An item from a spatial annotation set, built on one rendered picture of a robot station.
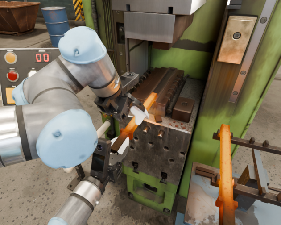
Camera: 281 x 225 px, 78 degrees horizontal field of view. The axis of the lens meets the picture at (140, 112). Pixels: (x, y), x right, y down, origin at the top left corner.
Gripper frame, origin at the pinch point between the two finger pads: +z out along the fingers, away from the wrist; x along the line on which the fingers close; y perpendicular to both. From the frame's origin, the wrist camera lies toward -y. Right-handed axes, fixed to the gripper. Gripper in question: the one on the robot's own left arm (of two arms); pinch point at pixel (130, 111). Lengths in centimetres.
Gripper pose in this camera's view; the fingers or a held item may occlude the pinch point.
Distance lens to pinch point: 62.7
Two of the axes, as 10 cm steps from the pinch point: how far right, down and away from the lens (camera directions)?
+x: 9.2, 2.4, -3.2
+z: 2.0, 4.2, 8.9
